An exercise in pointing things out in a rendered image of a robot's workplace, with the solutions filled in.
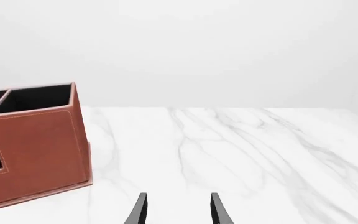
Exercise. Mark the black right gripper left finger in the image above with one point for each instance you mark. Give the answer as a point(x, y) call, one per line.
point(139, 212)

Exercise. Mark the red-brown desk caddy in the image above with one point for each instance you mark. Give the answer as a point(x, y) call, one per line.
point(39, 144)

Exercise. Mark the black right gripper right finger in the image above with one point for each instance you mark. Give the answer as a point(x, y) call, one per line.
point(219, 213)

